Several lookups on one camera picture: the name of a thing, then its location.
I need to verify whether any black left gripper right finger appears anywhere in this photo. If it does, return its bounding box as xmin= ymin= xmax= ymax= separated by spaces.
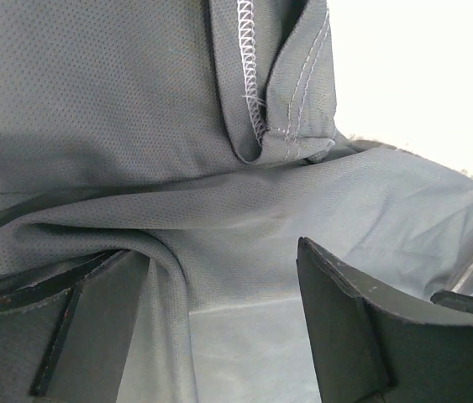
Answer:
xmin=297 ymin=238 xmax=473 ymax=403

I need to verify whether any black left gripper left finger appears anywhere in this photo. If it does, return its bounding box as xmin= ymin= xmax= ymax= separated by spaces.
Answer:
xmin=0 ymin=251 xmax=149 ymax=402

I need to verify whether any dark grey t shirt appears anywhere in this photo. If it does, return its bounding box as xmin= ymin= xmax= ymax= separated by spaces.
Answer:
xmin=0 ymin=1 xmax=473 ymax=402

